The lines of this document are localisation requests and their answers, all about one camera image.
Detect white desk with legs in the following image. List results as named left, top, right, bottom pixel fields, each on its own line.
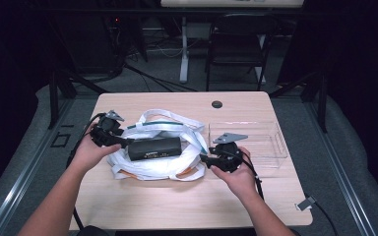
left=159, top=0, right=304, bottom=85

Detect person's right hand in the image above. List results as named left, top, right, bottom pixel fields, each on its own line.
left=210, top=146, right=260, bottom=200

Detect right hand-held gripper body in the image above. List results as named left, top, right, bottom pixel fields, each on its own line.
left=210, top=132, right=249, bottom=173

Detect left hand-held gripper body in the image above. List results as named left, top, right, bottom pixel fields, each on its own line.
left=90, top=109, right=126, bottom=148

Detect black cable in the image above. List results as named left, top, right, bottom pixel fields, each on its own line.
left=311, top=196, right=340, bottom=236

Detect grey cable clip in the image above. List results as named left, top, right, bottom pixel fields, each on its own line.
left=296, top=196, right=318, bottom=211

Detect right hand-held gripper cable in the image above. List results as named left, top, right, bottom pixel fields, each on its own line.
left=241, top=152, right=266, bottom=202

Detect person's left hand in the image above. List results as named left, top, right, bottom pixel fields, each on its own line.
left=73, top=123, right=122, bottom=174

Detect white striped canvas tote bag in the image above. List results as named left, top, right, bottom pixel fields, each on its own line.
left=106, top=108, right=210, bottom=182

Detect clear plastic container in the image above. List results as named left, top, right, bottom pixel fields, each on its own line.
left=207, top=120, right=288, bottom=170

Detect left hand-held gripper cable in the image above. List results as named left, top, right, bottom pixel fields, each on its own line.
left=66, top=112, right=107, bottom=230

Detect black metal stand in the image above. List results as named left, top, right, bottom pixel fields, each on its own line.
left=47, top=70, right=109, bottom=130
left=269, top=70, right=329, bottom=134

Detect black floor cables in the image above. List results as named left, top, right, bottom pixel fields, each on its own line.
left=124, top=63, right=198, bottom=92

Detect hand-held gripper cable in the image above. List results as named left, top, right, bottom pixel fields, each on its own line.
left=66, top=112, right=107, bottom=230
left=241, top=152, right=266, bottom=202

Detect black rectangular box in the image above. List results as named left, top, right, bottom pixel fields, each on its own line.
left=127, top=136, right=182, bottom=161

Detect black folding chair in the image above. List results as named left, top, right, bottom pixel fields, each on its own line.
left=206, top=13, right=279, bottom=92

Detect black equipment cabinet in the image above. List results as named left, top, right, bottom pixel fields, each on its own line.
left=53, top=13, right=127, bottom=76

